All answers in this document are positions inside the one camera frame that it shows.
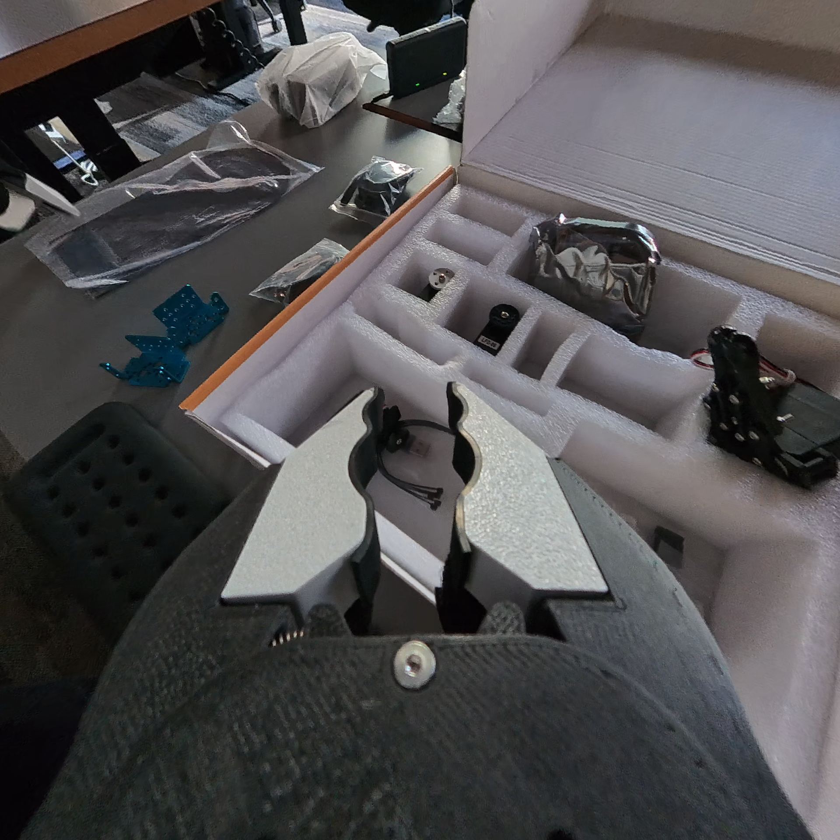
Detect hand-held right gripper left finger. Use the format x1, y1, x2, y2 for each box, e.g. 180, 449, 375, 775
218, 387, 384, 636

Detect black servo motor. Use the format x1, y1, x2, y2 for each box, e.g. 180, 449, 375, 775
472, 302, 522, 355

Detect black robot claw with servo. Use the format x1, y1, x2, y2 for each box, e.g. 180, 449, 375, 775
697, 325, 840, 490

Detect white cardboard box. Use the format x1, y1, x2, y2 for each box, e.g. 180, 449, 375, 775
180, 0, 840, 840

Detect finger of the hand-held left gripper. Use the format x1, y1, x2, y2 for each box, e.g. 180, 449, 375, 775
0, 171, 84, 242

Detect silver foil bag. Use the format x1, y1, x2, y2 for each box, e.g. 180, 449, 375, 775
528, 213, 662, 342

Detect black office desk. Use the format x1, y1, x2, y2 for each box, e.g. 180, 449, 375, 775
362, 79, 463, 142
0, 0, 221, 198

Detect black box with green light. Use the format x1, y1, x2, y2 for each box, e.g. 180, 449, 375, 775
386, 16, 468, 99

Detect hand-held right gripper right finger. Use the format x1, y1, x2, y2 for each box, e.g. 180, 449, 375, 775
438, 381, 609, 636

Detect dark perforated chair seat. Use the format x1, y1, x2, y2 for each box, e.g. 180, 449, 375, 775
0, 400, 227, 664

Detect bubble wrap bundle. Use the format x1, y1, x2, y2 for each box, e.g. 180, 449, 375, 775
256, 31, 389, 129

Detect clear plastic parts bag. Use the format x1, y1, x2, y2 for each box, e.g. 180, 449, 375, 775
433, 69, 468, 129

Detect small silver-topped motor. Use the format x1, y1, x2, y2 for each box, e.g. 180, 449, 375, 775
419, 266, 460, 304

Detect black USB cable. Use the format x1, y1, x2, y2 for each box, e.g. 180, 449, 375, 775
375, 406, 455, 514

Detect white foam insert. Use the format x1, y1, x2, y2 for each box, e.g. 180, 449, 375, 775
223, 184, 840, 840

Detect small bag of black parts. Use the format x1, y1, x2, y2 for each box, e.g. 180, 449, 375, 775
249, 239, 352, 306
328, 155, 422, 221

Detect large clear bag dark contents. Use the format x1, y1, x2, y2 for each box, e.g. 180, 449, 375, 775
25, 121, 324, 298

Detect black coiled cable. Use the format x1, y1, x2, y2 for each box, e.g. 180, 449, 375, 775
197, 10, 266, 73

